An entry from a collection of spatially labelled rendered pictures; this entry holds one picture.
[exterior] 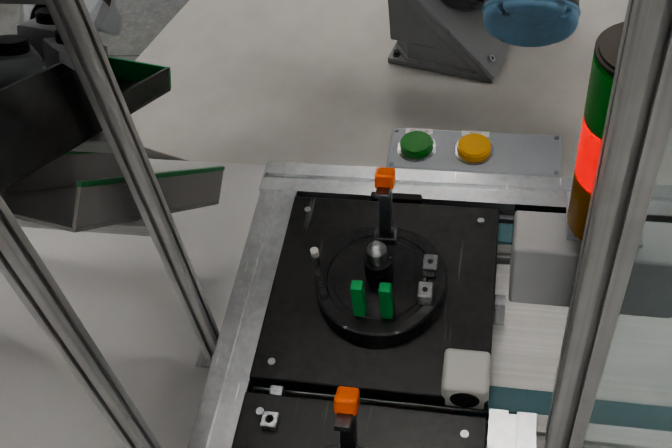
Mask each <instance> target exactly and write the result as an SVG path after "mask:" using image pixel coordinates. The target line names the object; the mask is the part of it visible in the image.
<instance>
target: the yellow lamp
mask: <svg viewBox="0 0 672 448"><path fill-rule="evenodd" d="M590 198H591V193H589V192H588V191H586V190H585V189H584V188H583V187H582V186H581V185H580V183H579V182H578V180H577V177H576V175H575V170H574V176H573V182H572V188H571V194H570V200H569V206H568V213H567V221H568V225H569V227H570V229H571V231H572V232H573V234H574V235H575V236H576V237H577V238H579V239H580V240H581V241H582V240H583V234H584V229H585V224H586V219H587V214H588V209H589V203H590Z"/></svg>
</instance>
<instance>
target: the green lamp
mask: <svg viewBox="0 0 672 448"><path fill-rule="evenodd" d="M613 78H614V76H613V75H611V74H610V73H608V72H607V71H606V70H604V69H603V68H602V67H601V65H600V64H599V63H598V61H597V59H596V57H595V53H594V54H593V60H592V66H591V72H590V78H589V84H588V90H587V97H586V103H585V109H584V120H585V123H586V125H587V127H588V128H589V130H590V131H591V132H592V133H593V134H594V135H595V136H597V137H598V138H600V139H601V140H602V136H603V131H604V126H605V120H606V115H607V110H608V105H609V100H610V94H611V89H612V84H613Z"/></svg>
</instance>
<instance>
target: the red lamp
mask: <svg viewBox="0 0 672 448"><path fill-rule="evenodd" d="M600 146H601V139H600V138H598V137H597V136H595V135H594V134H593V133H592V132H591V131H590V130H589V128H588V127H587V125H586V123H585V120H584V115H583V121H582V127H581V133H580V139H579V145H578V151H577V158H576V164H575V175H576V177H577V180H578V182H579V183H580V185H581V186H582V187H583V188H584V189H585V190H586V191H588V192H589V193H592V188H593V183H594V177H595V172H596V167H597V162H598V157H599V152H600Z"/></svg>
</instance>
